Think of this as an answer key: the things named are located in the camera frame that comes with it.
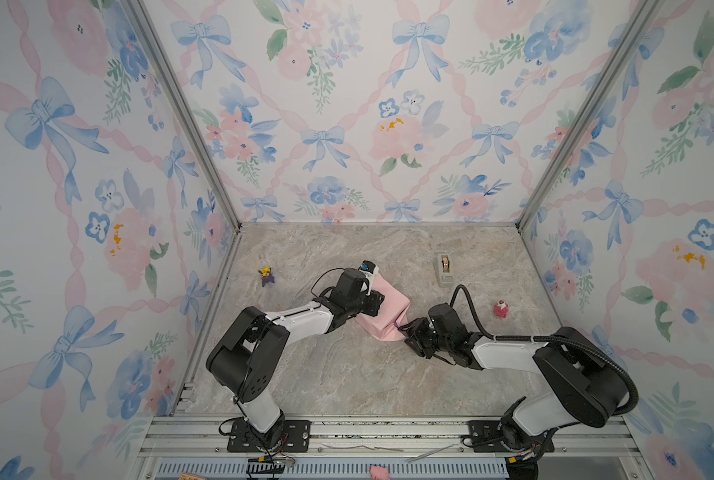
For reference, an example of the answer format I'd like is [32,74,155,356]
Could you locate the black corrugated cable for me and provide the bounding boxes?
[449,284,640,416]

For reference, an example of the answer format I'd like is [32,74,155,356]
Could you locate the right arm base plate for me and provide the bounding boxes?
[461,420,557,455]

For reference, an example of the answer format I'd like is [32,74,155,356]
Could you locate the pink red toy figure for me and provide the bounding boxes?
[493,300,509,318]

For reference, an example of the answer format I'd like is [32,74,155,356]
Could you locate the pink object on rail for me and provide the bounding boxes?
[369,465,391,480]

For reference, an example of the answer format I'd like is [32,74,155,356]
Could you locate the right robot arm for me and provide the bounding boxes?
[399,303,639,454]

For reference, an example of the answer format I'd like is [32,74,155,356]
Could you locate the aluminium rail frame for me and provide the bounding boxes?
[128,415,653,479]

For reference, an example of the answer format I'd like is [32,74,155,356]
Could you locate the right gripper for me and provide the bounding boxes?
[396,319,453,360]

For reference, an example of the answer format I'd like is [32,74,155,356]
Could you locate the purple wrapping paper sheet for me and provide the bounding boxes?
[354,274,410,342]

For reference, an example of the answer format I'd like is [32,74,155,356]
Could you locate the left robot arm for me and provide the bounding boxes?
[206,261,385,451]

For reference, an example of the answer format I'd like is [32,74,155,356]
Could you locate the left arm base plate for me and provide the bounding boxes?
[219,419,312,454]

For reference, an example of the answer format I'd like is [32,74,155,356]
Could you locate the yellow purple toy figure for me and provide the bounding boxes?
[258,266,275,288]

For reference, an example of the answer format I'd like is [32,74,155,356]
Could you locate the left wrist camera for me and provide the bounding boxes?
[359,260,379,294]

